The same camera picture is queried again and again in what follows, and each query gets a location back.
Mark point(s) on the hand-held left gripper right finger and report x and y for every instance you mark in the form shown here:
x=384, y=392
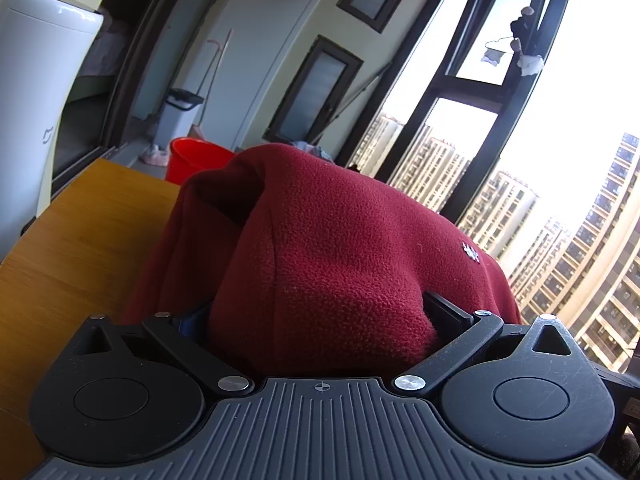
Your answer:
x=445, y=312

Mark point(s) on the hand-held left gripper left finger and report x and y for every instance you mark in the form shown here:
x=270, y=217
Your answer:
x=192, y=325

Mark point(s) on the red fleece garment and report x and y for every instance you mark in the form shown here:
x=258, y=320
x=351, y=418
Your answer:
x=325, y=260

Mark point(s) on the red plastic bucket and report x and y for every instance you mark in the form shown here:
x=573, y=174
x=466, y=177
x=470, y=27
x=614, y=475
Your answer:
x=190, y=160

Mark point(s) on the pink slippers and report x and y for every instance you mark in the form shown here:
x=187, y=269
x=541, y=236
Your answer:
x=152, y=157

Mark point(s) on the white trash bin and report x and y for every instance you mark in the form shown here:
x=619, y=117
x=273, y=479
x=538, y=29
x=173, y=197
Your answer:
x=175, y=125

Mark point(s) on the pink bucket with cloths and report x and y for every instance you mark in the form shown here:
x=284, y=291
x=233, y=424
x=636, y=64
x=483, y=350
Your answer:
x=315, y=150

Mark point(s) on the thin dark pole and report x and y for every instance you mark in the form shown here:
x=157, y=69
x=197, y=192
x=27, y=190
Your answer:
x=350, y=102

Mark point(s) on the hanger with white cloth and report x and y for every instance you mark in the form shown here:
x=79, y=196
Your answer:
x=492, y=55

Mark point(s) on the white air purifier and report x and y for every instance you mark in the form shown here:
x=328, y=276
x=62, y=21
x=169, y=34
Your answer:
x=35, y=110

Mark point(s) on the bed with pink bedding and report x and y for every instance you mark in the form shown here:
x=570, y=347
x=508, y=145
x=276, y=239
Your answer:
x=95, y=60

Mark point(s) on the white door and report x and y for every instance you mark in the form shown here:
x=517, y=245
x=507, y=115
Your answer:
x=260, y=50

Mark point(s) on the hanging dark and white socks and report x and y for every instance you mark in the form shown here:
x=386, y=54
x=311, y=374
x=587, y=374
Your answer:
x=520, y=25

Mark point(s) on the black balcony window frame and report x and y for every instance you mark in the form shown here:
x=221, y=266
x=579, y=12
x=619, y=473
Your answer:
x=525, y=90

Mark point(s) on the tall dark-framed wall window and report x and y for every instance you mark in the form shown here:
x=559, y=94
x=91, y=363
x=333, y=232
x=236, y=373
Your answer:
x=320, y=85

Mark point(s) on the dark sliding door frame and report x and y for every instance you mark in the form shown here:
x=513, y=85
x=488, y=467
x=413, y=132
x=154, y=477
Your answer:
x=145, y=60

